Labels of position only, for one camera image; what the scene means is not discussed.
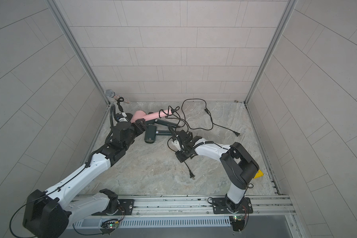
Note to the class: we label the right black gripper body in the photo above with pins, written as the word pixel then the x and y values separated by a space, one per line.
pixel 184 153

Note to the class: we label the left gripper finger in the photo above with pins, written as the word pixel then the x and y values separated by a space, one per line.
pixel 141 128
pixel 140 121

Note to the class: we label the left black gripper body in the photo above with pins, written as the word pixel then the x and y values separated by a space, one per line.
pixel 133 132

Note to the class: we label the pink hair dryer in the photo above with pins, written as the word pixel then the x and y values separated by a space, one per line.
pixel 148 117

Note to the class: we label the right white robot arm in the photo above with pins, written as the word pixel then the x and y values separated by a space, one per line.
pixel 238 164

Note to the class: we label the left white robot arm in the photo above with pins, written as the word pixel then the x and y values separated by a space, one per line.
pixel 48 213

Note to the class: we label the near green hair dryer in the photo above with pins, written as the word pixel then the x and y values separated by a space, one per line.
pixel 152 132

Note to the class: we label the green hair dryer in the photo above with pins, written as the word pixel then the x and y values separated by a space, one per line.
pixel 152 132
pixel 166 123

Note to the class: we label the far green hair dryer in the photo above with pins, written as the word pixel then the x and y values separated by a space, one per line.
pixel 166 123

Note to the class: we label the black microphone stand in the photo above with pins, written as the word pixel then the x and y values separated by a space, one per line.
pixel 113 98

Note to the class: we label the yellow sticker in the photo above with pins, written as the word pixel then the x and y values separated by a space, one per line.
pixel 259 174

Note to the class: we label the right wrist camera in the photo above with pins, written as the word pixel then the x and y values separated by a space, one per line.
pixel 177 145

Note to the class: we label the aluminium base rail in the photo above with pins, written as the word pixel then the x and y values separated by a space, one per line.
pixel 171 206

